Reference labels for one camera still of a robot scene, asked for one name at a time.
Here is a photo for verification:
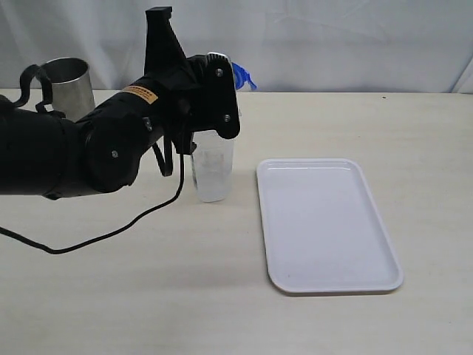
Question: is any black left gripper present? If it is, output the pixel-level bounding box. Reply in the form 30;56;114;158
143;7;207;154

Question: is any blue container lid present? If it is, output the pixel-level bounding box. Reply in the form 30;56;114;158
232;62;257;91

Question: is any clear plastic container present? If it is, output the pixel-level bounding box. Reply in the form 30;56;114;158
191;109;236;203

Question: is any stainless steel cup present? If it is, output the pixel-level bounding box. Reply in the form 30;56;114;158
42;57;95;122

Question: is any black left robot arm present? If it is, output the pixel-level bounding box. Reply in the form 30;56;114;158
1;7;204;200

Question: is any white backdrop curtain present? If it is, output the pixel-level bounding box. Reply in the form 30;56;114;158
1;0;472;93

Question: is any white plastic tray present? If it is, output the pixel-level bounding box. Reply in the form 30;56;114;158
256;158;404;295

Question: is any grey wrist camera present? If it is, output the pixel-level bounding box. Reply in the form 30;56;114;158
192;52;240;140

